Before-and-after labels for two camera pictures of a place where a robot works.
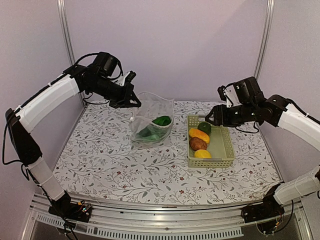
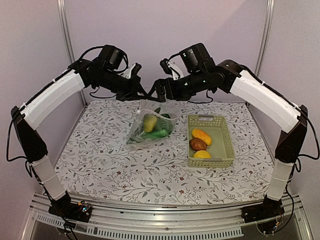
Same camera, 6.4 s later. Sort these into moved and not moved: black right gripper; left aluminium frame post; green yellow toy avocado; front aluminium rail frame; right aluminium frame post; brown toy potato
Moved: black right gripper; green yellow toy avocado
Not moved: brown toy potato; front aluminium rail frame; left aluminium frame post; right aluminium frame post
